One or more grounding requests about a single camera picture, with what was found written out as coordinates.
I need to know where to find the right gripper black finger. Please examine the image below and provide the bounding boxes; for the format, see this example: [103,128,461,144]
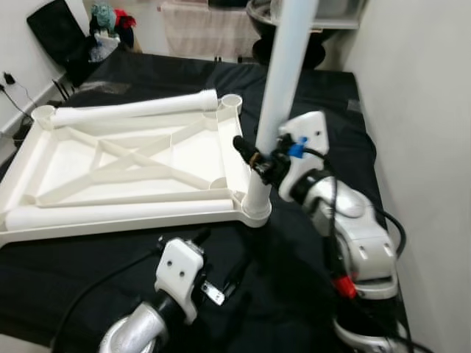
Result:
[233,135,268,177]

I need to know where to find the white plastic table top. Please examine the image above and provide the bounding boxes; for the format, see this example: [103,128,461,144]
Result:
[0,94,273,247]

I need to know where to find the black tablecloth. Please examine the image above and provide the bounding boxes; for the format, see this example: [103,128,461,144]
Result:
[0,48,402,346]

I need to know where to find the clear plastic bag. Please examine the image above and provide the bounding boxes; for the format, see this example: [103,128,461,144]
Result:
[90,33,122,61]

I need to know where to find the red cloth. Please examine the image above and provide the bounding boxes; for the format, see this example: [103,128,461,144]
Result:
[114,7,137,30]

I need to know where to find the blue cable plug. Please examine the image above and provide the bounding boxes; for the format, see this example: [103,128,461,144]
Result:
[288,138,308,160]

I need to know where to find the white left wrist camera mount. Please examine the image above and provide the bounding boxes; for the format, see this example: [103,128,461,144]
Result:
[155,237,205,326]

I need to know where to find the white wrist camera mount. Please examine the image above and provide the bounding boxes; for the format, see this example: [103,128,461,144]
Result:
[155,237,205,326]
[278,110,330,203]

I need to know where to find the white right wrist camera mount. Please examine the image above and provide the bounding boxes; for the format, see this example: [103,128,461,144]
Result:
[278,110,330,203]

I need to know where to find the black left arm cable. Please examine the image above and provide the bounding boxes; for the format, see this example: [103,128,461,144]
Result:
[50,246,161,353]

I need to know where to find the red cable clip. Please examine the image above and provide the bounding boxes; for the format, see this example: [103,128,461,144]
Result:
[333,276,358,299]

